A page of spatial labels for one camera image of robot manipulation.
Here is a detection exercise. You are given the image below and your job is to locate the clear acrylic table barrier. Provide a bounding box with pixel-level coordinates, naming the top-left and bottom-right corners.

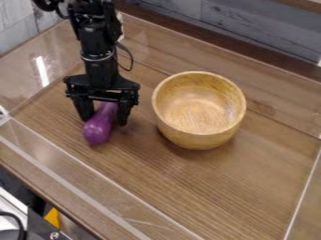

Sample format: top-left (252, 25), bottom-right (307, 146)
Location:
top-left (0, 10), bottom-right (321, 240)

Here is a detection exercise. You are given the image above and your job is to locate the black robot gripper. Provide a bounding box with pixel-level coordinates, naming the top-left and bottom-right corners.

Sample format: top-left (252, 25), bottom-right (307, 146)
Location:
top-left (63, 54), bottom-right (141, 126)

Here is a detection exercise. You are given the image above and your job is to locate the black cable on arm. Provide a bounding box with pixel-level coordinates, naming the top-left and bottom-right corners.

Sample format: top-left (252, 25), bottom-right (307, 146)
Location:
top-left (114, 40), bottom-right (136, 73)

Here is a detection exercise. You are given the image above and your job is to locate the purple toy eggplant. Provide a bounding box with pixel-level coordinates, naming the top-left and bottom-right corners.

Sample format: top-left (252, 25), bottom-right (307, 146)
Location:
top-left (84, 102), bottom-right (118, 144)

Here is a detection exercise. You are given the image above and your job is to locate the black cable bottom left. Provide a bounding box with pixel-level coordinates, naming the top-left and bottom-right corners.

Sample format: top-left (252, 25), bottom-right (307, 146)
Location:
top-left (0, 210), bottom-right (27, 240)

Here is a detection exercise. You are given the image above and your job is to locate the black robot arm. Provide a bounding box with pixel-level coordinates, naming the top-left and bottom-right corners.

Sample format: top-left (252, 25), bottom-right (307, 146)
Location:
top-left (31, 0), bottom-right (141, 126)

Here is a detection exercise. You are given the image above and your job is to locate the yellow black device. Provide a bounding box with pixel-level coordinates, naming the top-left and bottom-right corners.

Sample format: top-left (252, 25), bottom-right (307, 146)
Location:
top-left (25, 205), bottom-right (77, 240)

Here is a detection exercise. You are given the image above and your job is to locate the brown wooden bowl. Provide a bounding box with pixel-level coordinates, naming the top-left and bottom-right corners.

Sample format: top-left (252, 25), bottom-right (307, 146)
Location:
top-left (152, 71), bottom-right (248, 150)

